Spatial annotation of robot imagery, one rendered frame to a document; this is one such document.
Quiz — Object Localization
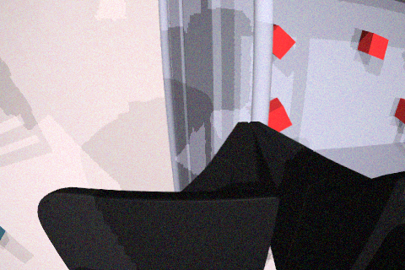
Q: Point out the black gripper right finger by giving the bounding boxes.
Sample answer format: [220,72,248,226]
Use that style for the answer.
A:
[249,121,405,270]

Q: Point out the teal block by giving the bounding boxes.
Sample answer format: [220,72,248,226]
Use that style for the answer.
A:
[0,226,6,240]

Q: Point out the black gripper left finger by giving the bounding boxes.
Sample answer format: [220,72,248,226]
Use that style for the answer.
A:
[37,121,280,270]

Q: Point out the grey plastic tray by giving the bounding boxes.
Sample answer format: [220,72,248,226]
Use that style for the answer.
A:
[159,0,405,192]

